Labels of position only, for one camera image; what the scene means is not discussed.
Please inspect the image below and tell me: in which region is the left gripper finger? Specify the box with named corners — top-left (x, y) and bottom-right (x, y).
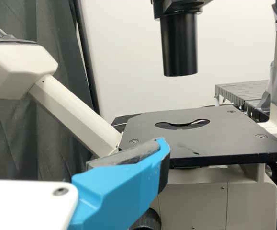
top-left (67, 138), bottom-right (171, 230)

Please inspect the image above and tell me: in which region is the cream microscope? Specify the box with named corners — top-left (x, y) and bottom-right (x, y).
top-left (0, 0), bottom-right (277, 230)

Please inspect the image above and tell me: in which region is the black platform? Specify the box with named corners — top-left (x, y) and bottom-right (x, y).
top-left (214, 80), bottom-right (273, 122)

